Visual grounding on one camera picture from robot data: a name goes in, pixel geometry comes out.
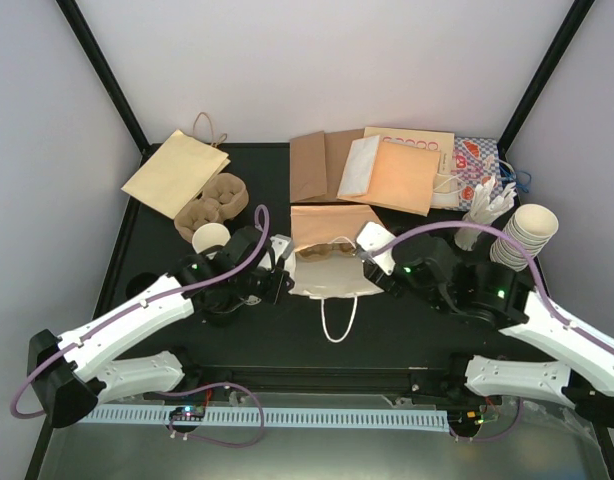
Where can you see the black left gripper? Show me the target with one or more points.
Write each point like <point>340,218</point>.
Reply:
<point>274,294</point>

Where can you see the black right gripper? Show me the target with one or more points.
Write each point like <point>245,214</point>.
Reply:
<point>374,274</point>

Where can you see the single pulp cup carrier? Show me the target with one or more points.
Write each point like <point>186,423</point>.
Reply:
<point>323,252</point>

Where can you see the orange paper bag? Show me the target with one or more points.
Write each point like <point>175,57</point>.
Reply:
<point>402,179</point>
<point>326,265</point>

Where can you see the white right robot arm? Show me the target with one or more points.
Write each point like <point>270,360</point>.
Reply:
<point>580,372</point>

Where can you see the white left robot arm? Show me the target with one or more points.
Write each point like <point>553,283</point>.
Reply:
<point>78,370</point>

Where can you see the stack of white paper cups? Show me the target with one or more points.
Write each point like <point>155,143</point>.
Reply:
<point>210,238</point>

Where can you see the stack of pulp cup carriers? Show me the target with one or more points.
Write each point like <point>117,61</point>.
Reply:
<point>222,199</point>

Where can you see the white paper bag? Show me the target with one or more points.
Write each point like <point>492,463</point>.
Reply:
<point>357,173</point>

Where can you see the blue checkered paper bag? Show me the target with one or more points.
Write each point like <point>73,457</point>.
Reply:
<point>477,161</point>

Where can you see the beige bag with red circles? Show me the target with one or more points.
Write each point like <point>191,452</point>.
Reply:
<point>429,140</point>

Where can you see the brown kraft paper bag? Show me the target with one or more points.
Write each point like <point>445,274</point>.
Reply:
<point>317,162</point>

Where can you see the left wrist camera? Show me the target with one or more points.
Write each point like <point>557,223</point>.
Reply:
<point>281,254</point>

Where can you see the tan paper bag with handles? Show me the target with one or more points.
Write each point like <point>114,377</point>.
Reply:
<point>178,170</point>

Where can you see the light blue cable duct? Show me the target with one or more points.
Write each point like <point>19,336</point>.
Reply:
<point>374,419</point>

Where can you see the black frame post right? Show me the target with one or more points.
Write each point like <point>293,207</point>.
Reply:
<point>566,32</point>

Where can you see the black frame post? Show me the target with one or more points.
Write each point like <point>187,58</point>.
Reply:
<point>566,32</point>
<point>89,44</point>

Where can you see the black frame post left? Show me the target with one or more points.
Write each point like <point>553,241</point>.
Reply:
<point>89,44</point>

